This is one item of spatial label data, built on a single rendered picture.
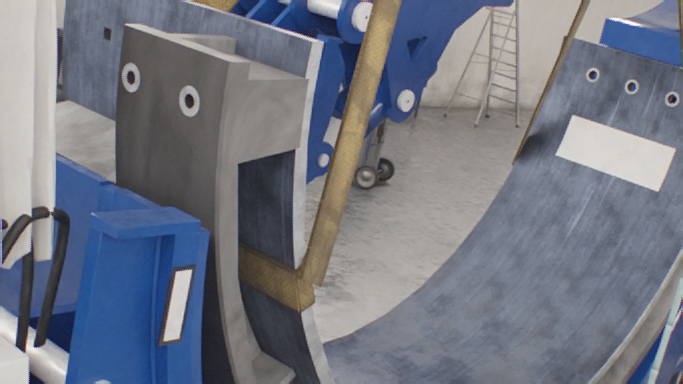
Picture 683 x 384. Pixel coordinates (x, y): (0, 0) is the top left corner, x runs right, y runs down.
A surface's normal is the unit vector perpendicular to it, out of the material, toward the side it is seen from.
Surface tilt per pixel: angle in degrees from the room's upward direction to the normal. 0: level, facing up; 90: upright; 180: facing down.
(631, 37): 87
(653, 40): 87
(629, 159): 75
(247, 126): 90
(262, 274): 115
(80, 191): 95
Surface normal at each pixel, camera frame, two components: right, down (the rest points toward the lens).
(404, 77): 0.74, 0.31
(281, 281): -0.68, 0.44
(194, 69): -0.67, 0.11
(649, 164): -0.58, -0.21
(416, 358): 0.04, -0.91
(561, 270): -0.31, -0.64
